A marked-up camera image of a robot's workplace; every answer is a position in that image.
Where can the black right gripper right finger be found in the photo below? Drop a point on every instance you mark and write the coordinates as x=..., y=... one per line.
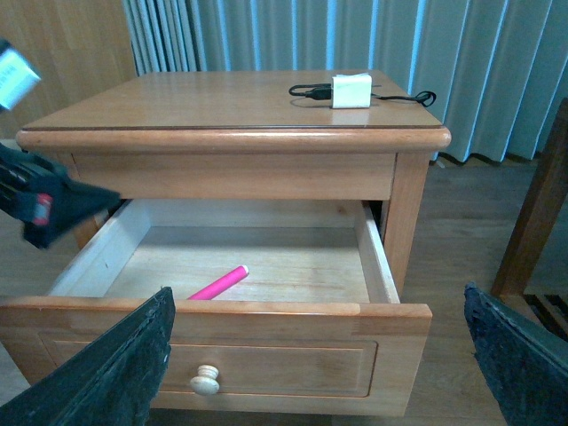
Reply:
x=524, y=365

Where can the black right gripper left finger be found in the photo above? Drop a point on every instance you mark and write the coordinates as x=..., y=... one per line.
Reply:
x=112, y=381

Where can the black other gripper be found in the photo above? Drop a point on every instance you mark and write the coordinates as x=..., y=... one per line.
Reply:
x=39, y=193

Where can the round wooden drawer knob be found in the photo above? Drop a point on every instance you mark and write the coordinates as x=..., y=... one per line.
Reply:
x=205, y=382

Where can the pink marker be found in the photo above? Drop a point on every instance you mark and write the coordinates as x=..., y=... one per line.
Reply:
x=220, y=285

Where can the wooden top drawer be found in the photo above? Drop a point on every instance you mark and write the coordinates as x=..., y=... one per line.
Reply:
x=317, y=327

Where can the light wood cabinet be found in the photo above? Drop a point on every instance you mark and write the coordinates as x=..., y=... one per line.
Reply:
x=79, y=48

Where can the wooden nightstand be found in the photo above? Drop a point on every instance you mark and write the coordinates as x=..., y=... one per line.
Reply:
x=241, y=135

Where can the grey pleated curtain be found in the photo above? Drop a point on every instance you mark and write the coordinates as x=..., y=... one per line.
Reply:
x=498, y=68

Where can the white charger box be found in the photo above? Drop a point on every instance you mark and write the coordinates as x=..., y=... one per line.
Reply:
x=351, y=91

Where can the dark wooden furniture frame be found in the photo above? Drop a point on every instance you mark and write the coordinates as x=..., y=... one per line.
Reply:
x=535, y=222

